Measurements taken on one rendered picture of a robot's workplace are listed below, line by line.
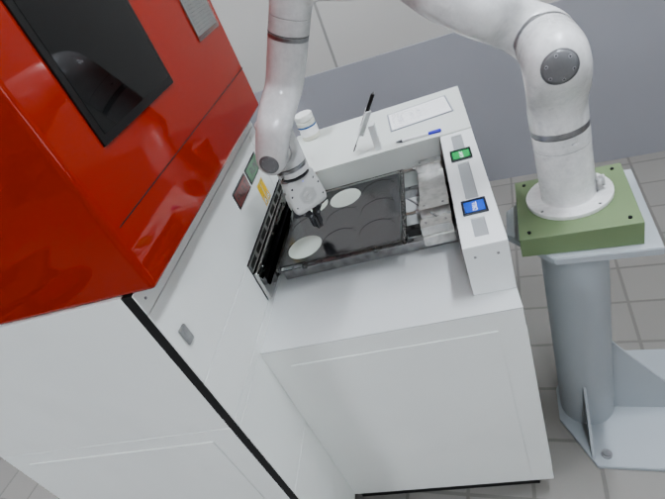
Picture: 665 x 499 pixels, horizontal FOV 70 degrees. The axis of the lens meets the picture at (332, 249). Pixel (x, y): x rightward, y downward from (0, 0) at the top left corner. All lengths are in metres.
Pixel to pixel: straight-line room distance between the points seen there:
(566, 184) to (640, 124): 1.83
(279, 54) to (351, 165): 0.56
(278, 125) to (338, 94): 1.81
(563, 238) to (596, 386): 0.65
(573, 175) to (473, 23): 0.40
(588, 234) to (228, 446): 0.93
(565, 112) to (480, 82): 1.70
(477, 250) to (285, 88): 0.55
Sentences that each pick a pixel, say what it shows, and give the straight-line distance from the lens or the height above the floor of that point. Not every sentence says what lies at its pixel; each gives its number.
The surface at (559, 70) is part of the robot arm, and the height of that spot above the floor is 1.24.
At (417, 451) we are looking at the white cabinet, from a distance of 1.53.
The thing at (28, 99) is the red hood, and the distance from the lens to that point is 0.77.
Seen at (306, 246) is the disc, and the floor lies 0.90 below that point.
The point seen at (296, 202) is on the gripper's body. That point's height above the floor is 1.05.
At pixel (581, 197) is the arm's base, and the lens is 1.22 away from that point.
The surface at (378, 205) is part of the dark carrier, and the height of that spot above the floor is 0.90.
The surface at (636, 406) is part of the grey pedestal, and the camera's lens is 1.91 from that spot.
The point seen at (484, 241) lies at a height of 0.96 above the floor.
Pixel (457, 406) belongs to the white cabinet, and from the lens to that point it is 1.34.
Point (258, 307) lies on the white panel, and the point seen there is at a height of 0.88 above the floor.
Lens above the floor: 1.61
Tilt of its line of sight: 34 degrees down
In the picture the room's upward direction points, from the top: 25 degrees counter-clockwise
